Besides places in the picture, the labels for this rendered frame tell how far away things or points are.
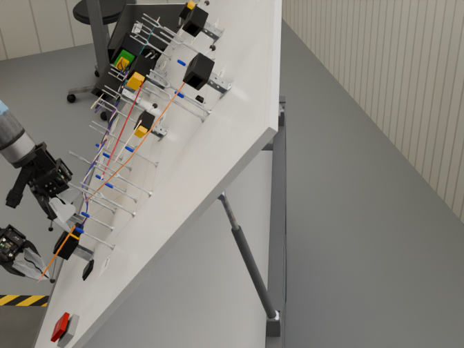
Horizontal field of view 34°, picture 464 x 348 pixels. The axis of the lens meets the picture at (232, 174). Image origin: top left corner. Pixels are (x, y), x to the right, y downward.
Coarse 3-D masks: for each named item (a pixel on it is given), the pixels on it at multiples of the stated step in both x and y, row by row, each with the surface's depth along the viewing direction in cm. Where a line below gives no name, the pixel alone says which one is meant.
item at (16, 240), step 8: (8, 224) 184; (0, 232) 182; (8, 232) 183; (16, 232) 185; (0, 240) 183; (8, 240) 184; (16, 240) 183; (24, 240) 185; (0, 248) 183; (8, 248) 183; (16, 248) 184; (0, 256) 186; (8, 256) 183; (16, 256) 189
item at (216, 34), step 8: (200, 8) 184; (192, 16) 182; (200, 16) 183; (184, 24) 183; (192, 24) 185; (200, 24) 182; (208, 24) 185; (192, 32) 185; (208, 32) 186; (216, 32) 185; (216, 40) 186
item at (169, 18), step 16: (128, 16) 281; (144, 16) 280; (160, 16) 280; (176, 16) 279; (128, 32) 270; (144, 32) 270; (176, 32) 269; (112, 48) 261; (144, 48) 260; (160, 48) 260
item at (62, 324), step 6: (66, 312) 166; (60, 318) 166; (66, 318) 164; (60, 324) 164; (66, 324) 164; (54, 330) 166; (60, 330) 162; (66, 330) 164; (54, 336) 163; (60, 336) 165
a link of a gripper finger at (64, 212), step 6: (54, 198) 175; (54, 204) 175; (60, 204) 175; (66, 204) 175; (54, 210) 175; (60, 210) 175; (66, 210) 175; (72, 210) 175; (60, 216) 176; (66, 216) 176; (60, 222) 175; (66, 228) 176
